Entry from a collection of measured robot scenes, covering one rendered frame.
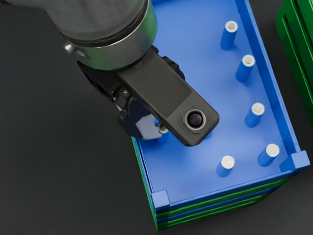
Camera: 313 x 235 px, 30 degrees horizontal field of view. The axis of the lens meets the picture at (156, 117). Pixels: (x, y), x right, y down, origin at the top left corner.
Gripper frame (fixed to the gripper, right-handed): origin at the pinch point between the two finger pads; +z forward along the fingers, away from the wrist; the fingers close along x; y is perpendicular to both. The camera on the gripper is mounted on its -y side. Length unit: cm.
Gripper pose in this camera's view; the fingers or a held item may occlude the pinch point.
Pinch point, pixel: (165, 128)
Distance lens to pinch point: 74.6
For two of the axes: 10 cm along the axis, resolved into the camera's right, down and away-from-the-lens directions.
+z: 2.0, 4.3, 8.8
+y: -6.9, -5.8, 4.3
